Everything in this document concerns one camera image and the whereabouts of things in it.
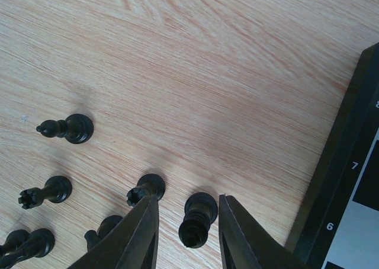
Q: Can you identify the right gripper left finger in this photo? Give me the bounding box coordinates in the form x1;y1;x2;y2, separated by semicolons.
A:
70;195;159;269

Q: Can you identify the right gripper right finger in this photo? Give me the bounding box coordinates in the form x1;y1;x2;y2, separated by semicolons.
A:
219;194;308;269

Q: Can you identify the black chess piece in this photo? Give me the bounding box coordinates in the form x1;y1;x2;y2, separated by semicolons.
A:
127;174;166;207
178;192;218;249
18;175;72;209
1;228;55;268
84;215;123;251
36;113;94;144

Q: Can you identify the black grey chessboard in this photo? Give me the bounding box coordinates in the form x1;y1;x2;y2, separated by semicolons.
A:
287;44;378;268

